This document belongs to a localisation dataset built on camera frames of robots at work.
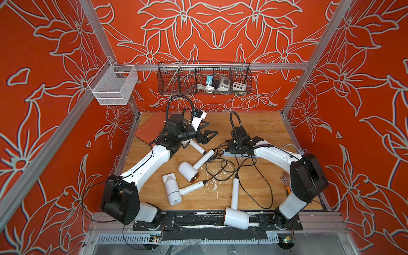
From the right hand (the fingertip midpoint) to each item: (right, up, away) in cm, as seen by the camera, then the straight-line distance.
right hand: (229, 147), depth 91 cm
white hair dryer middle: (-22, -13, -8) cm, 27 cm away
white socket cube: (+7, +36, +3) cm, 37 cm away
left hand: (-11, +12, -18) cm, 24 cm away
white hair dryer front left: (-29, -22, -15) cm, 39 cm away
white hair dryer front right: (-2, -29, -21) cm, 36 cm away
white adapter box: (-2, +37, +1) cm, 38 cm away
